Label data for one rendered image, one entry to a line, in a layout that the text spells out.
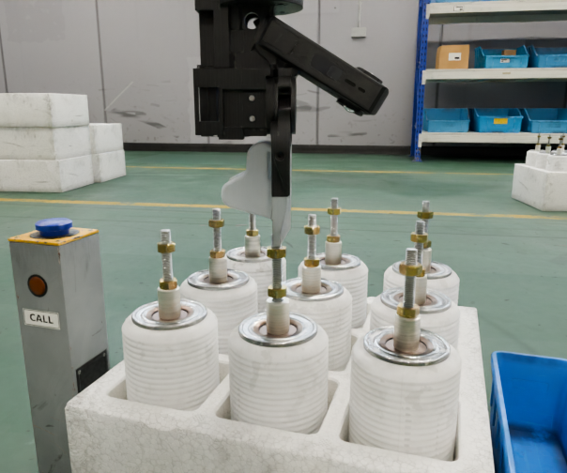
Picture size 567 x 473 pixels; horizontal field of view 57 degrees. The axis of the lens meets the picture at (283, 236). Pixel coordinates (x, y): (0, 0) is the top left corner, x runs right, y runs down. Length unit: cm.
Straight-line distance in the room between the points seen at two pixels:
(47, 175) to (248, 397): 280
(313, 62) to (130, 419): 35
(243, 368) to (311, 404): 7
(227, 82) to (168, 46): 562
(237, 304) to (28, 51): 632
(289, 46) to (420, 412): 31
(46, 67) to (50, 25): 44
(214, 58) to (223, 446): 33
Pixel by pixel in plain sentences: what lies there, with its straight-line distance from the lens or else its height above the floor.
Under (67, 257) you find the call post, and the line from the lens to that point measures 63.
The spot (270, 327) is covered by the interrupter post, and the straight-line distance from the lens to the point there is 49.
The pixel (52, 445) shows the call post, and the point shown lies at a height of 5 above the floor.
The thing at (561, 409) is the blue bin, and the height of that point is 5.
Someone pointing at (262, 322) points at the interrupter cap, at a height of 25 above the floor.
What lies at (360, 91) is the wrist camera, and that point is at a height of 47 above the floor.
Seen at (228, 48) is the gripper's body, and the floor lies 50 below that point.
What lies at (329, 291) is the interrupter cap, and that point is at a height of 25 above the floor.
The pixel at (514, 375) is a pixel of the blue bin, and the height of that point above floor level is 9.
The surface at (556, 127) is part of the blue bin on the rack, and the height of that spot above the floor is 31.
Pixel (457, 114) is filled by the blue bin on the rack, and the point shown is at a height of 41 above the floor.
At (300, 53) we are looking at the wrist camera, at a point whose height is 50.
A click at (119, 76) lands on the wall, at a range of 626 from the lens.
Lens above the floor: 46
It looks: 14 degrees down
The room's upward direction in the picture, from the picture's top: straight up
